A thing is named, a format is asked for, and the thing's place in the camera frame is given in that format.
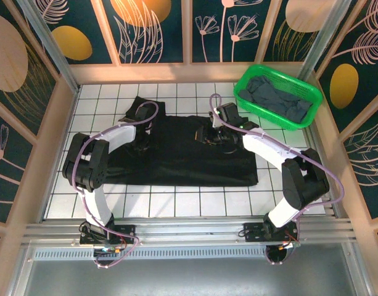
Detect wall panel with yellow oval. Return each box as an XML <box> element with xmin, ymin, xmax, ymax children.
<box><xmin>37</xmin><ymin>0</ymin><xmax>120</xmax><ymax>65</ymax></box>

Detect grey metal sheet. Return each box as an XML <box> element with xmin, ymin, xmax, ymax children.
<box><xmin>6</xmin><ymin>258</ymin><xmax>373</xmax><ymax>296</ymax></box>

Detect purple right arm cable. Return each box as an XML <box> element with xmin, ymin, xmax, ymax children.
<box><xmin>209</xmin><ymin>93</ymin><xmax>346</xmax><ymax>266</ymax></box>

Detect wall panel with pink flowers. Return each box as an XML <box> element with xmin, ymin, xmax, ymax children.
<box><xmin>188</xmin><ymin>0</ymin><xmax>271</xmax><ymax>64</ymax></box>

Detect black t-shirt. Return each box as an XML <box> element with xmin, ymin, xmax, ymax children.
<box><xmin>107</xmin><ymin>96</ymin><xmax>259</xmax><ymax>187</ymax></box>

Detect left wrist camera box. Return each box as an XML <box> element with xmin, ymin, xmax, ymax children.
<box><xmin>131</xmin><ymin>106</ymin><xmax>153</xmax><ymax>124</ymax></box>

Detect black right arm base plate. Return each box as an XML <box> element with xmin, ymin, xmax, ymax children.
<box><xmin>242</xmin><ymin>220</ymin><xmax>299</xmax><ymax>244</ymax></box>

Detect wall panel single flower outline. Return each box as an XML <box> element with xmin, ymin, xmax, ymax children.
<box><xmin>0</xmin><ymin>107</ymin><xmax>35</xmax><ymax>223</ymax></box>

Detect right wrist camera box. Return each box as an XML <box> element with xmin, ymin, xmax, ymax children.
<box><xmin>213</xmin><ymin>103</ymin><xmax>239</xmax><ymax>125</ymax></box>

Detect wall panel orange sun leaves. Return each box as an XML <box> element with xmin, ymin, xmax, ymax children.
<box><xmin>101</xmin><ymin>0</ymin><xmax>189</xmax><ymax>65</ymax></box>

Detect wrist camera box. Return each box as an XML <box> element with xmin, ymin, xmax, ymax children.
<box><xmin>131</xmin><ymin>106</ymin><xmax>153</xmax><ymax>124</ymax></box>
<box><xmin>213</xmin><ymin>103</ymin><xmax>239</xmax><ymax>125</ymax></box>

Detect green plastic basket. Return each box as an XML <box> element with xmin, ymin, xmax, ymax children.
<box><xmin>232</xmin><ymin>64</ymin><xmax>324</xmax><ymax>132</ymax></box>

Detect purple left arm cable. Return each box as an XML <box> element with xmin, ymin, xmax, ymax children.
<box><xmin>70</xmin><ymin>100</ymin><xmax>142</xmax><ymax>269</ymax></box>

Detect wall panel oval and feather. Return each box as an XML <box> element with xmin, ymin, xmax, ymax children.
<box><xmin>314</xmin><ymin>0</ymin><xmax>378</xmax><ymax>133</ymax></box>

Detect slotted metal cable duct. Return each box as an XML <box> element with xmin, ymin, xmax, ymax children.
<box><xmin>33</xmin><ymin>248</ymin><xmax>359</xmax><ymax>260</ymax></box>

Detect small circuit board with wires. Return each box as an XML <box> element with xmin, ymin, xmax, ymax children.
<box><xmin>94</xmin><ymin>245</ymin><xmax>128</xmax><ymax>257</ymax></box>
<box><xmin>276</xmin><ymin>240</ymin><xmax>300</xmax><ymax>251</ymax></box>

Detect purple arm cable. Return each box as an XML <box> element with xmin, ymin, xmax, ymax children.
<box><xmin>70</xmin><ymin>100</ymin><xmax>142</xmax><ymax>269</ymax></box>
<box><xmin>209</xmin><ymin>93</ymin><xmax>346</xmax><ymax>266</ymax></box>

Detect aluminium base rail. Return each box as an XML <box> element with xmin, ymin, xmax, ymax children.
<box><xmin>20</xmin><ymin>215</ymin><xmax>358</xmax><ymax>247</ymax></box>

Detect grey-blue crumpled t-shirt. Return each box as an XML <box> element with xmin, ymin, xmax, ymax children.
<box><xmin>240</xmin><ymin>75</ymin><xmax>314</xmax><ymax>123</ymax></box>

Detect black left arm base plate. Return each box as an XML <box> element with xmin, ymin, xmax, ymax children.
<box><xmin>80</xmin><ymin>223</ymin><xmax>136</xmax><ymax>246</ymax></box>

